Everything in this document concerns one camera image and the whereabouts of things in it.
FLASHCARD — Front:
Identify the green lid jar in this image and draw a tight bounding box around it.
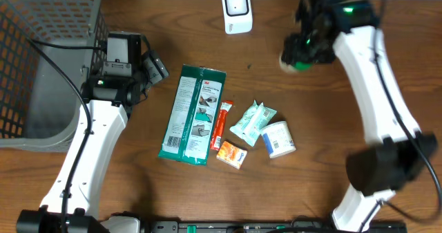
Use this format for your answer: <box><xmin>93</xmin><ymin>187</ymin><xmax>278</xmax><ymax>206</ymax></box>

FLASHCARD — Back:
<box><xmin>279</xmin><ymin>53</ymin><xmax>312</xmax><ymax>74</ymax></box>

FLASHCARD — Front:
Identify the white green glove package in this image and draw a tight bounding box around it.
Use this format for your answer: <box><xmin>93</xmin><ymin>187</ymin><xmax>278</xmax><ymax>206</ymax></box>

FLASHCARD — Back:
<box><xmin>158</xmin><ymin>65</ymin><xmax>227</xmax><ymax>165</ymax></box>

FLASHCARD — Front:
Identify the white tub with blue label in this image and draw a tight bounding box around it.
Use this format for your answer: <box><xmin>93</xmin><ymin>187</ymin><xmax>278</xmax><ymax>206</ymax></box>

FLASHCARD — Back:
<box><xmin>261</xmin><ymin>121</ymin><xmax>296</xmax><ymax>158</ymax></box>

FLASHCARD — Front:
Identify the mint green wipes packet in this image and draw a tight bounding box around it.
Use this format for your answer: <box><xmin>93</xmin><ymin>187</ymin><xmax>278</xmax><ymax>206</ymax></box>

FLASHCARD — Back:
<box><xmin>229</xmin><ymin>100</ymin><xmax>277</xmax><ymax>147</ymax></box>

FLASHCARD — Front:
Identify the red snack packet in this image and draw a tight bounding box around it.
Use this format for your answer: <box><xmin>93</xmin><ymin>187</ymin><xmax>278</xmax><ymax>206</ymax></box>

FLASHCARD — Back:
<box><xmin>210</xmin><ymin>100</ymin><xmax>233</xmax><ymax>151</ymax></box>

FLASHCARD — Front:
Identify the orange small box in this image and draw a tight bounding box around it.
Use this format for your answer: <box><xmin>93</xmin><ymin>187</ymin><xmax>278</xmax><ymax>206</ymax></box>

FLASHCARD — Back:
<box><xmin>216</xmin><ymin>141</ymin><xmax>248</xmax><ymax>169</ymax></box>

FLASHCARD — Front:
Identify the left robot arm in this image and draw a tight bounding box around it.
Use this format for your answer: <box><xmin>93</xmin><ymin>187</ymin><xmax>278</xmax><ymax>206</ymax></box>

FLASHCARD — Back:
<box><xmin>15</xmin><ymin>62</ymin><xmax>147</xmax><ymax>232</ymax></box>

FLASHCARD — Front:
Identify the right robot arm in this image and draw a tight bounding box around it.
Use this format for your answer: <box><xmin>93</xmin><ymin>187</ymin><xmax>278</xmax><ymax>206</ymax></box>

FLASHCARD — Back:
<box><xmin>279</xmin><ymin>0</ymin><xmax>438</xmax><ymax>232</ymax></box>

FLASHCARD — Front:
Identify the white barcode scanner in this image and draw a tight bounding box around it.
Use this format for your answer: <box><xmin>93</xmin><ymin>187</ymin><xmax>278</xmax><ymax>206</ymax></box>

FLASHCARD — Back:
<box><xmin>222</xmin><ymin>0</ymin><xmax>253</xmax><ymax>35</ymax></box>

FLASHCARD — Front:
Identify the grey plastic mesh basket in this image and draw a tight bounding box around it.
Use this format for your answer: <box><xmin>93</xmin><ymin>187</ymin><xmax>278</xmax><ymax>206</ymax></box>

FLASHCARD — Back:
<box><xmin>1</xmin><ymin>0</ymin><xmax>108</xmax><ymax>149</ymax></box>

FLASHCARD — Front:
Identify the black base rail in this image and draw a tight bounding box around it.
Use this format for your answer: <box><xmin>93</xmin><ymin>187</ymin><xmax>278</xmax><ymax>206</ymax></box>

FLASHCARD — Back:
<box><xmin>99</xmin><ymin>220</ymin><xmax>408</xmax><ymax>233</ymax></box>

